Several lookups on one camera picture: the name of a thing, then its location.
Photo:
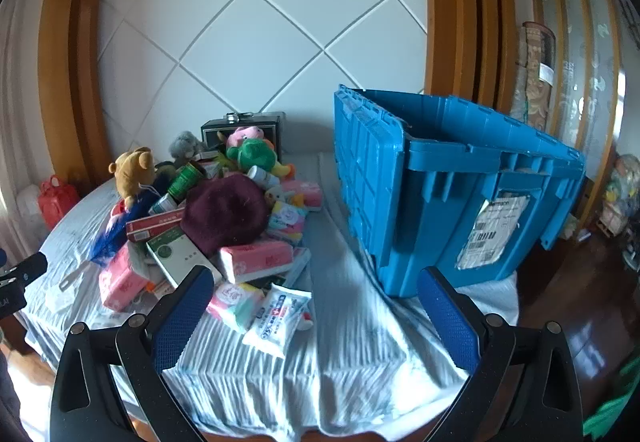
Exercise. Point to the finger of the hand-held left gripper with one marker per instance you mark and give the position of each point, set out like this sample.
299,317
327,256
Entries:
27,268
10,303

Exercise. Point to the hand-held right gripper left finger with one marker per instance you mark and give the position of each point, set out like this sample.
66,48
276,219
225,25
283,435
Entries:
182,317

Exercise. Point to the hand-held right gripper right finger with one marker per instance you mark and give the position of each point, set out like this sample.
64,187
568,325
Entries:
447,317

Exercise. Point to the white green medicine box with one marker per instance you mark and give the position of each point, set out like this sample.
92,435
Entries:
175,254

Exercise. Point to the blue feather duster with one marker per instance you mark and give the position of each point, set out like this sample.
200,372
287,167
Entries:
117,239

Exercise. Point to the blue plastic crate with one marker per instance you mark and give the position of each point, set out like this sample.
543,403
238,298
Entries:
425,202

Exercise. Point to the pink white tissue pack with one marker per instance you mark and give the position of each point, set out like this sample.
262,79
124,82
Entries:
232,304

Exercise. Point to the red bag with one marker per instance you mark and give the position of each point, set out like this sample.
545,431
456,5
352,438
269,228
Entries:
57,202

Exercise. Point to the white blue wet wipes pack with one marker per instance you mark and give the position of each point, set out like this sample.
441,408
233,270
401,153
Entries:
275,317

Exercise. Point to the white teal medicine box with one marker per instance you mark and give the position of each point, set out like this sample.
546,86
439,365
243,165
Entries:
165,206

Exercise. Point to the maroon knitted hat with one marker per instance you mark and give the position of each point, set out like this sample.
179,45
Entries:
225,212

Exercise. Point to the brown bottle with green label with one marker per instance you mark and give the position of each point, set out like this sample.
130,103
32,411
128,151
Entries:
184,181

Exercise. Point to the brown teddy bear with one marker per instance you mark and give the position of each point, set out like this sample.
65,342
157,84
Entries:
134,174

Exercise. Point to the pastel tissue pack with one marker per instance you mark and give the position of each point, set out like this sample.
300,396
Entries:
287,219

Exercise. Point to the small white bear plush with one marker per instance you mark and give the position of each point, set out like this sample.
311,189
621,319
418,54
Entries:
275,196

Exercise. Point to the white pill bottle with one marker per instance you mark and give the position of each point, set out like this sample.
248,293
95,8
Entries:
262,177

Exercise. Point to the sheer white curtain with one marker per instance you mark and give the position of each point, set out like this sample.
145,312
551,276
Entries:
22,97

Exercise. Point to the grey plush toy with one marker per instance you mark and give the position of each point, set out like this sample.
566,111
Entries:
184,143

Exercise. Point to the green plush with yellow feet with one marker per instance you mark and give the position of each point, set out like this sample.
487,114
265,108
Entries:
255,154

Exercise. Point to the green cloth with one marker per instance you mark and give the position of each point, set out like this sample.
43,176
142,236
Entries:
615,402

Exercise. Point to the pink pig plush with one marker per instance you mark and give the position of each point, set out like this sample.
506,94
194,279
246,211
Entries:
245,134

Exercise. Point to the black box with metal clasp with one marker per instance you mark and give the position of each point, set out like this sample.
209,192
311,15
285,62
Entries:
270,127

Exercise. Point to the pile of household clutter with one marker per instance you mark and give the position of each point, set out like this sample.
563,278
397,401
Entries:
620,197

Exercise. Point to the rolled patterned carpet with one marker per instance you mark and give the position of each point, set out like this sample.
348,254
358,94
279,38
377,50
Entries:
532,77

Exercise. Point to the wooden frosted glass screen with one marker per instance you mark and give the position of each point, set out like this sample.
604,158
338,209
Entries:
580,72

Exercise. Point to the wooden door frame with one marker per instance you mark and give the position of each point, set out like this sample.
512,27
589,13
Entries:
465,12
70,47

